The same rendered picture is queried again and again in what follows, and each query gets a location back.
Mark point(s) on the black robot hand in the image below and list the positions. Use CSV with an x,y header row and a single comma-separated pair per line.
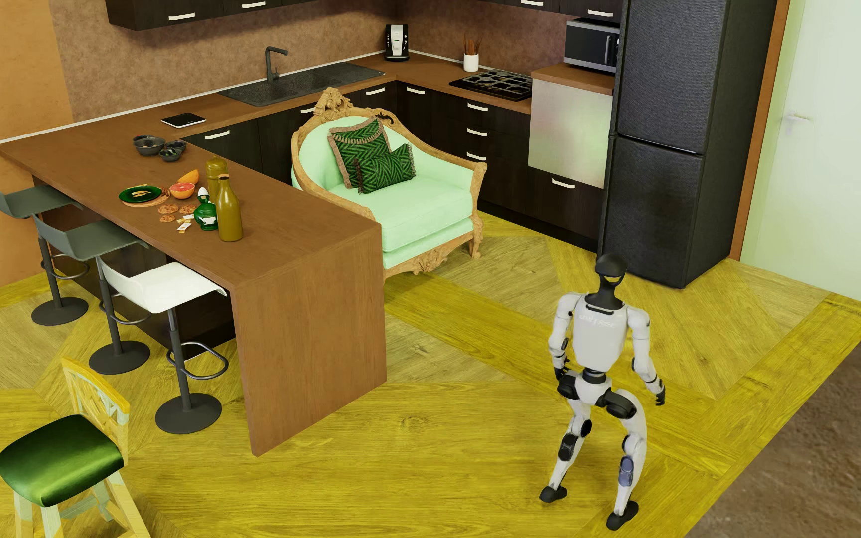
x,y
659,394
561,370

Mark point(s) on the light green carved armchair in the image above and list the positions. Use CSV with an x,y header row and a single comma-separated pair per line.
x,y
408,202

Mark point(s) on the white left robot leg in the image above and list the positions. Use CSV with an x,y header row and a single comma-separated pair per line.
x,y
628,456

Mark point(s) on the white robot leg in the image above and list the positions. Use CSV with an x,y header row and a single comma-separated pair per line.
x,y
628,456
570,441

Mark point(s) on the white right robot leg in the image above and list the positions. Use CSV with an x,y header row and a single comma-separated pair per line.
x,y
570,441

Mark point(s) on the black robot head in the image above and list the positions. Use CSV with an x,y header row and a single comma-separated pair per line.
x,y
610,267

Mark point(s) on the silver dishwasher front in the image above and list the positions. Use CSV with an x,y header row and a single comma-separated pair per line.
x,y
569,131

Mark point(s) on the dark lower kitchen cabinets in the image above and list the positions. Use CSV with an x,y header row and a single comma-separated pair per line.
x,y
475,142

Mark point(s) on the dark kitchen cabinets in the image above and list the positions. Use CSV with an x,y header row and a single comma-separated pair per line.
x,y
475,142
199,10

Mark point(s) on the black tall refrigerator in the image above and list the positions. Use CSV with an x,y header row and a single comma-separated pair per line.
x,y
681,142

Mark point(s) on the small green patterned cushion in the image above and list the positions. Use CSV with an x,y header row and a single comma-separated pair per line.
x,y
388,169

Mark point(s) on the black gas hob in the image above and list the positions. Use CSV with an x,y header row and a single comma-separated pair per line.
x,y
494,82

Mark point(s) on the brown wooden bar counter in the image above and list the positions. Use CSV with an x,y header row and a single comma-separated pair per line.
x,y
281,254

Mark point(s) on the pale green door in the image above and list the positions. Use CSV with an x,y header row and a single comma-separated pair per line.
x,y
830,142

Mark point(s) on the large green patterned cushion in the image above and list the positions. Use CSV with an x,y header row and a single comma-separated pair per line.
x,y
356,146

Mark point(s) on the white utensil holder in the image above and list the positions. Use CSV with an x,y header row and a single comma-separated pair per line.
x,y
471,58

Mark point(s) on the silver microwave oven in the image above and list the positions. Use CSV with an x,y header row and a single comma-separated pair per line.
x,y
592,45

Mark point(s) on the black coffee machine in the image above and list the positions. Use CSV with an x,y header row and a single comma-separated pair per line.
x,y
396,42

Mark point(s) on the tall olive glass bottle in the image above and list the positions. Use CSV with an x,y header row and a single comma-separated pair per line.
x,y
229,213

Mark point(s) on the dark granite sink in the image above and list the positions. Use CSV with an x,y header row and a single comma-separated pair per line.
x,y
303,82

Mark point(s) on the green round flask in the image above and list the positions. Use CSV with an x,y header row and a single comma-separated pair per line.
x,y
205,214

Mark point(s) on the wide olive glass jar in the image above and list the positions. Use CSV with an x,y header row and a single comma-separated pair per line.
x,y
215,175

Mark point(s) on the white bar stool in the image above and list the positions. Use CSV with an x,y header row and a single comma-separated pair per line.
x,y
161,288

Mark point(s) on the orange fruit wedge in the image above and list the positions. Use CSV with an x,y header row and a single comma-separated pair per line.
x,y
189,177

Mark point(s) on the halved grapefruit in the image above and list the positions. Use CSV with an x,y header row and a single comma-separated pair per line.
x,y
182,190

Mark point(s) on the black kitchen faucet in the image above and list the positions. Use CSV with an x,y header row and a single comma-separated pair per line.
x,y
272,63

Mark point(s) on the small dark grey bowl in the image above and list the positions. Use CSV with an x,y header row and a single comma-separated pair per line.
x,y
171,154

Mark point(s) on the round wooden board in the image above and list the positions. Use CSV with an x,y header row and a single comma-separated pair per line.
x,y
148,202

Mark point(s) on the black kitchen scale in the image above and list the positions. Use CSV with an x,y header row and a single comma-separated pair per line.
x,y
183,119

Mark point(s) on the green plate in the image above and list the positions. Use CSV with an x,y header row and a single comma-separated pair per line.
x,y
140,194

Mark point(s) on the large dark grey bowl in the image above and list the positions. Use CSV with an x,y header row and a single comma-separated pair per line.
x,y
148,145

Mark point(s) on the grey bar stool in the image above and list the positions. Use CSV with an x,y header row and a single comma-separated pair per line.
x,y
23,200
87,240

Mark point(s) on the green velvet seat chair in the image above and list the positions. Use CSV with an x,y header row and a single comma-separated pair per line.
x,y
60,459

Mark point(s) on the dark upper kitchen cabinets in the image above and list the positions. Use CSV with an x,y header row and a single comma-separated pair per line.
x,y
199,10

